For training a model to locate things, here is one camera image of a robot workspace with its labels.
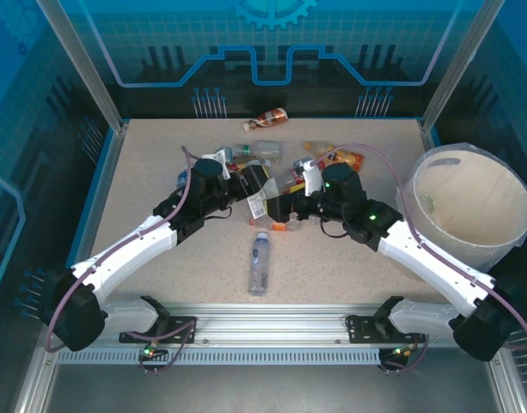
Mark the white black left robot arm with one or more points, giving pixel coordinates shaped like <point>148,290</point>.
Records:
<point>130,249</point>

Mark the small bottle gold label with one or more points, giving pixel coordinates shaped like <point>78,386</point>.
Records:
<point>246,161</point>

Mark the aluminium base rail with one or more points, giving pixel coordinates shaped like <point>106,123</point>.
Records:
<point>267,327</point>

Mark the clear bottle light blue label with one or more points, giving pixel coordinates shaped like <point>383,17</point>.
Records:
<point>182,178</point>

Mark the orange juice bottle yellow label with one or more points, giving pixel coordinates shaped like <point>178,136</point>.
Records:
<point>351,160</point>

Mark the brown copper plastic bottle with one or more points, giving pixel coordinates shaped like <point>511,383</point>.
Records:
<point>269,117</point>

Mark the clear bottle orange cap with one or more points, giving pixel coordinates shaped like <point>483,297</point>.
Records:
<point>279,226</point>

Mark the clear water bottle blue label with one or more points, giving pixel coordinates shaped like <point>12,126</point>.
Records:
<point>259,266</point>

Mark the clear bottle green cap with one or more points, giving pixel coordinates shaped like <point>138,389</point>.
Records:
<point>245,149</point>

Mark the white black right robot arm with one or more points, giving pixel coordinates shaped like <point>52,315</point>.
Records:
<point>426,258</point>

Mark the aluminium table side rail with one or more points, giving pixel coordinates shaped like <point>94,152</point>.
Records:
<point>428,135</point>
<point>104,180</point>

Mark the aluminium frame post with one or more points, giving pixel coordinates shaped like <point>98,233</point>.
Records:
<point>90,73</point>
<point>461,64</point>

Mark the small connector green light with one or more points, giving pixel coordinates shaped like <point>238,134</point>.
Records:
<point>149,351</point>
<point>402,350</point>

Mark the squashed clear plastic bottle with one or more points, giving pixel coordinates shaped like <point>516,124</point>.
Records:
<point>269,149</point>

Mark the clear bottle white barcode label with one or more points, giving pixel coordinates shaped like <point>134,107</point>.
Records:
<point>258,204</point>

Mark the clear bottle red label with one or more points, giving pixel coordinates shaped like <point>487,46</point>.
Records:
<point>298,168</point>

